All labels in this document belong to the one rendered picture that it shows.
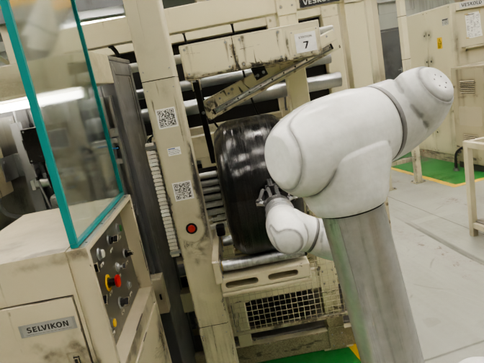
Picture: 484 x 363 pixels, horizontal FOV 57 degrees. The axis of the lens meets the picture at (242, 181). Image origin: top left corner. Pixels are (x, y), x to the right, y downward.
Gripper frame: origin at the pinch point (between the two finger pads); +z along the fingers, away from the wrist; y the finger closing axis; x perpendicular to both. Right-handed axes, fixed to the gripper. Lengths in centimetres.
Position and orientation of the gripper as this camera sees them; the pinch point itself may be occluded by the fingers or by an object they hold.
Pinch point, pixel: (270, 186)
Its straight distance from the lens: 155.6
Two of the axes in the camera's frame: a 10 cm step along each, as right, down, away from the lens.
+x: 1.8, 9.2, 3.6
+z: -0.7, -3.5, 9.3
